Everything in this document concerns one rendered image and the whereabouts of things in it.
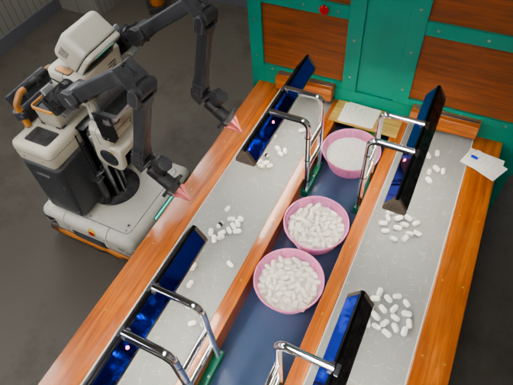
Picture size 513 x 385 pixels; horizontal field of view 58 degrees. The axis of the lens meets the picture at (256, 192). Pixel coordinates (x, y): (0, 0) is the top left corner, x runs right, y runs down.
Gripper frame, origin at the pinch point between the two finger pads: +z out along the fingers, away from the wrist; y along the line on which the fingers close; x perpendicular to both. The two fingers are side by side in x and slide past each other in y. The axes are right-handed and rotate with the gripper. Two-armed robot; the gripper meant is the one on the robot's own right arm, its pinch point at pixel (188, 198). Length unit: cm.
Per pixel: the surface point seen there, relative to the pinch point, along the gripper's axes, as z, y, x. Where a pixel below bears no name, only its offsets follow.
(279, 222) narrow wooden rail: 32.8, 9.5, -17.0
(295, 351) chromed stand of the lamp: 32, -47, -65
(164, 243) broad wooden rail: 4.0, -18.2, 7.8
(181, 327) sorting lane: 23, -45, -6
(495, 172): 89, 70, -66
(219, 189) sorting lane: 10.4, 16.4, 6.1
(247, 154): 1.4, 12.2, -33.5
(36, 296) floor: -13, -45, 124
